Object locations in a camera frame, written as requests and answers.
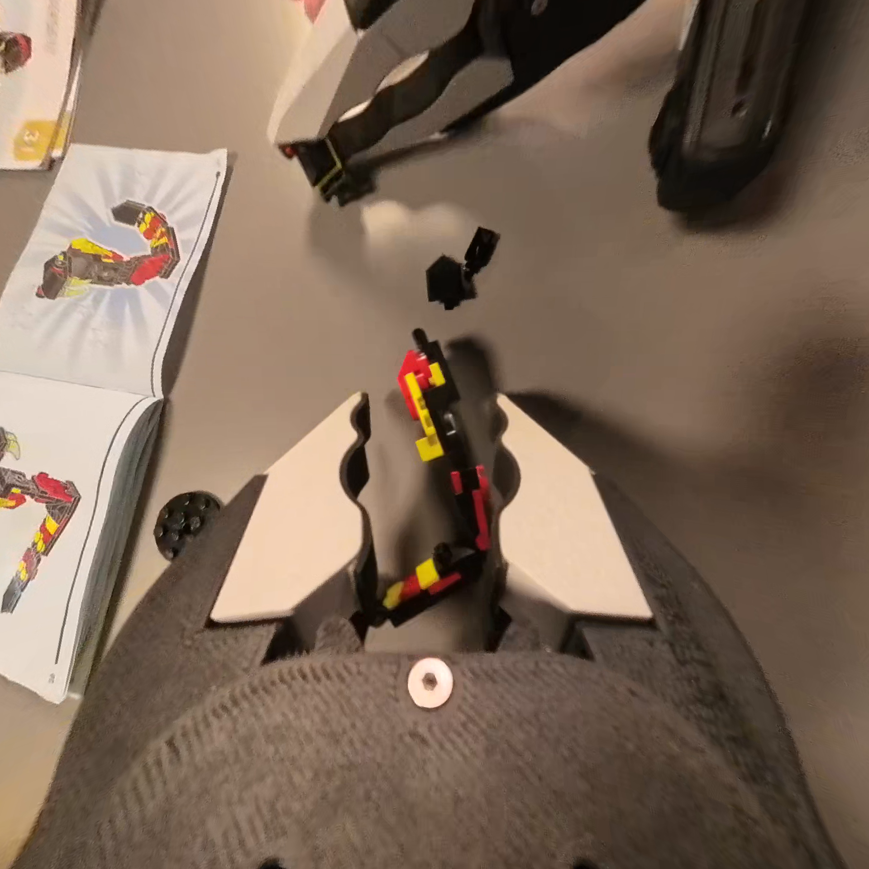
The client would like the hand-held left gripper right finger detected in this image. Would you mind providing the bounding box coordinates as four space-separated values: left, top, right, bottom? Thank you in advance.
490 392 654 622

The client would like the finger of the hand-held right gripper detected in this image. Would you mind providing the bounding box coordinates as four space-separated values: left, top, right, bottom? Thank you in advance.
331 30 516 164
268 0 476 147

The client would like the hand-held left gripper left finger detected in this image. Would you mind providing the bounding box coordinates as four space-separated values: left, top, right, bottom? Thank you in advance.
209 391 380 623

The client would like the red black lego snake body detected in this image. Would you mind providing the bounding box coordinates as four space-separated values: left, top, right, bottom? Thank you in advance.
370 328 493 625

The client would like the black yellow lego snake head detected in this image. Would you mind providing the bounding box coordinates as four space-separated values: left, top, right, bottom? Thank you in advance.
285 134 376 206

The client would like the round black lego plate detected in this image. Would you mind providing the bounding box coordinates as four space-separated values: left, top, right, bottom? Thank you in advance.
154 490 224 562

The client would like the small black lego assembly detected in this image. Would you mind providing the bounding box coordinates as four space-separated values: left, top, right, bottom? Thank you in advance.
425 227 502 310

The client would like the open lego instruction booklet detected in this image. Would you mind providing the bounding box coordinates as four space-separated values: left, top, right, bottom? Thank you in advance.
0 144 229 705

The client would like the closed lego instruction booklet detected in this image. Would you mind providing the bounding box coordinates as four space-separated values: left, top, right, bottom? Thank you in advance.
0 0 88 171

